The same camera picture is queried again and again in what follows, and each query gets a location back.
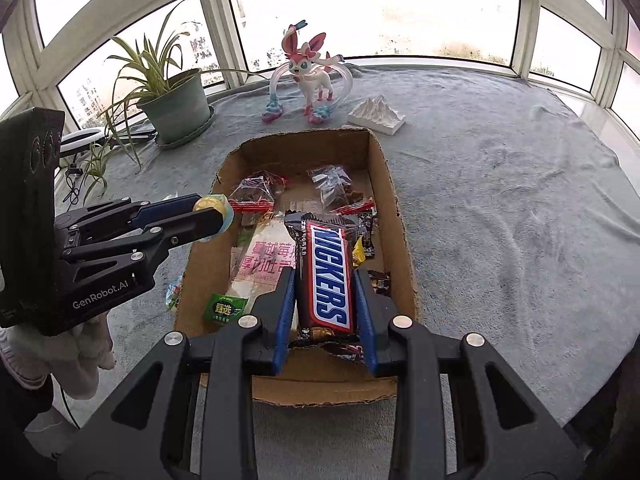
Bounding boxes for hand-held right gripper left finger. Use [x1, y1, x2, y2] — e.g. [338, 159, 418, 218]
[57, 267, 297, 480]

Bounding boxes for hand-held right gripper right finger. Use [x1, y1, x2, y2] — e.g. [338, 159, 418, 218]
[352, 267, 586, 480]

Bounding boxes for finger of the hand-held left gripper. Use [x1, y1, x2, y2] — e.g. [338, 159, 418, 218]
[55, 192, 202, 248]
[60, 207, 226, 273]

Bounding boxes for yellow jelly cup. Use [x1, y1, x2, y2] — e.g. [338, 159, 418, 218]
[192, 192, 235, 243]

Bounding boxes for green candy packet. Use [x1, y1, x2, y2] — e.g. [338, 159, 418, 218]
[201, 292, 249, 328]

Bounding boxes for cardboard box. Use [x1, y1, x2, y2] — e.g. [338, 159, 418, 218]
[172, 127, 420, 407]

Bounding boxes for person's left forearm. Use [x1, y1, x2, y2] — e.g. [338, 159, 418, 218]
[0, 327, 56, 391]

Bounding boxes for person's left hand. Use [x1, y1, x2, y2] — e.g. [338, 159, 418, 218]
[47, 310, 118, 401]

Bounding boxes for brown wrapped candy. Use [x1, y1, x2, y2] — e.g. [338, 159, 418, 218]
[367, 269, 392, 296]

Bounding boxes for wrapped bread packet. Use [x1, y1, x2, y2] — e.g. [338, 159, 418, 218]
[227, 212, 301, 311]

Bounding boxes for clear red snack packet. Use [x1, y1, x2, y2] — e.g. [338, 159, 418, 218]
[229, 170, 290, 213]

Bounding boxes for red green snack packet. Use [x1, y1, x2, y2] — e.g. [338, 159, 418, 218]
[165, 275, 186, 313]

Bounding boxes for black snack packet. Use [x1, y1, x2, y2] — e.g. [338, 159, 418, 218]
[350, 212, 378, 260]

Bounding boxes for green pot saucer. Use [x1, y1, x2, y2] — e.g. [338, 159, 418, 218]
[154, 105, 216, 150]

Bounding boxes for green plant pot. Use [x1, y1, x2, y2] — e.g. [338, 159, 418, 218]
[136, 67, 212, 143]

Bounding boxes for clear dark snack packet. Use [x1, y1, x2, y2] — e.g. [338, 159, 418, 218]
[307, 164, 353, 211]

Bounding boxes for green spider plant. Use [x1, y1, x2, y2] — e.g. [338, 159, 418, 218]
[80, 0, 266, 201]

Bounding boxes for grey blanket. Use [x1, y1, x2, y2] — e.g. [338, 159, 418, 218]
[50, 62, 633, 480]

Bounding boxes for person's dark clothing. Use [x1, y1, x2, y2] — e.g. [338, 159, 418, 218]
[0, 370, 76, 461]

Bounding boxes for pink white toy figure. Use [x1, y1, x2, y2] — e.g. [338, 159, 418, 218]
[261, 20, 355, 126]

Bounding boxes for white mountain ornament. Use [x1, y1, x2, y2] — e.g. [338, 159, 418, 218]
[347, 95, 406, 137]

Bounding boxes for black cable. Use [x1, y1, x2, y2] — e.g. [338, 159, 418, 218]
[62, 152, 101, 206]

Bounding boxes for white ring light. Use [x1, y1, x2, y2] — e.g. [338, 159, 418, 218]
[59, 127, 108, 154]

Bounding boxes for white window frame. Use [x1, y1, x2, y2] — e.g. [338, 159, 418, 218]
[0, 0, 640, 126]

